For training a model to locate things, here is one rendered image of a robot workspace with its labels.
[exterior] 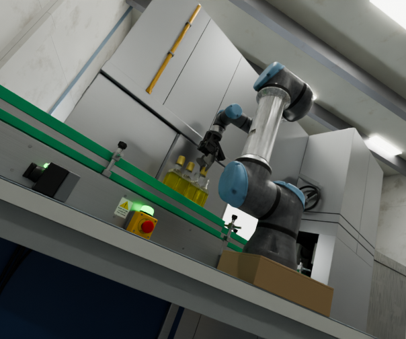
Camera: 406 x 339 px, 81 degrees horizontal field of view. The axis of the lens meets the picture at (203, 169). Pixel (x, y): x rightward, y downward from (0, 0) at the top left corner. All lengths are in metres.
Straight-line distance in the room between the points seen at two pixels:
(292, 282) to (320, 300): 0.09
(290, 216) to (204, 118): 0.92
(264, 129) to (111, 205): 0.54
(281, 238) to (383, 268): 5.32
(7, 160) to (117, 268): 0.42
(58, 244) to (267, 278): 0.45
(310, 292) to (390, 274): 5.45
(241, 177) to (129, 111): 0.76
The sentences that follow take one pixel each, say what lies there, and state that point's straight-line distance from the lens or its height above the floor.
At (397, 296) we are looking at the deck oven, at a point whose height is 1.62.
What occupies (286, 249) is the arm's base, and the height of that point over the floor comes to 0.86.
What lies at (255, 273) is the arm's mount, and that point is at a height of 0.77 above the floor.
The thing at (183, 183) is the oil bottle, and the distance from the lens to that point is 1.10.
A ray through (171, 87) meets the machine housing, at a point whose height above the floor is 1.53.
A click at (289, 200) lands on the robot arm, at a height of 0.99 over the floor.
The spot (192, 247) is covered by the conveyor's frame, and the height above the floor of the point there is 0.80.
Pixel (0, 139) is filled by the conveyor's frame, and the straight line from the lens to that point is 0.81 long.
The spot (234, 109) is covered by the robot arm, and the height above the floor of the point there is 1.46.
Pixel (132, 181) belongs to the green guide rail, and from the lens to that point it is 0.88.
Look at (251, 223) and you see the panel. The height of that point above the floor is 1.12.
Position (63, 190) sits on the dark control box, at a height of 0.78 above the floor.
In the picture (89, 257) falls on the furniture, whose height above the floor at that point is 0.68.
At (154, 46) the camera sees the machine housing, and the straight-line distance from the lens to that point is 1.44.
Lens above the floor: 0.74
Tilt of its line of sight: 21 degrees up
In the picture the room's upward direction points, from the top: 23 degrees clockwise
